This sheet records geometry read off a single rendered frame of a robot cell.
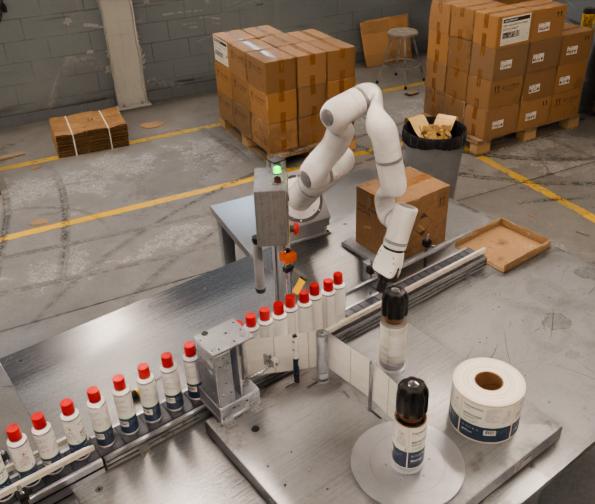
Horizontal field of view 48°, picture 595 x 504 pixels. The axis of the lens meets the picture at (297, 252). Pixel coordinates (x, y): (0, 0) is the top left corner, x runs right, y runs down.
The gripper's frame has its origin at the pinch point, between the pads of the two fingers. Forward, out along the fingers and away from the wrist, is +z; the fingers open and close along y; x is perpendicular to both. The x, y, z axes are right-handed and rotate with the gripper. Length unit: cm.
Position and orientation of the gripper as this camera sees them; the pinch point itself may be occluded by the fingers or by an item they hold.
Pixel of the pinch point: (381, 286)
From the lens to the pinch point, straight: 244.8
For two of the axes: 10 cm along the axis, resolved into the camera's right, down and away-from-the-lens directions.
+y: 6.0, 4.0, -6.9
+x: 7.6, -0.3, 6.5
